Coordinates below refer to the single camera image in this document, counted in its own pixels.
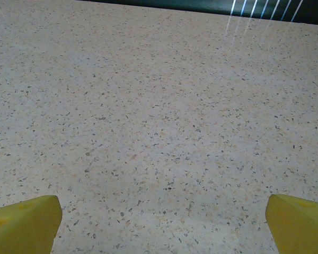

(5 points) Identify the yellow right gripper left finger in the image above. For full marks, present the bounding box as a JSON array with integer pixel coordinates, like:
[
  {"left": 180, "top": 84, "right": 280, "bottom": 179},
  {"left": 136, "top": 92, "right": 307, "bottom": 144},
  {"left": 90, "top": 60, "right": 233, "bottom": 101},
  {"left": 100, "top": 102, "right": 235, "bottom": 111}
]
[{"left": 0, "top": 195, "right": 63, "bottom": 254}]

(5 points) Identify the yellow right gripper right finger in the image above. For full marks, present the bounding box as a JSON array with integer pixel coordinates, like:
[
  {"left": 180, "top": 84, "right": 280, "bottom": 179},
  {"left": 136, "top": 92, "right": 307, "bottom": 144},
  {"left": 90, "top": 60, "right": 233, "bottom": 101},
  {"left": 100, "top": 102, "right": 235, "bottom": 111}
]
[{"left": 265, "top": 194, "right": 318, "bottom": 254}]

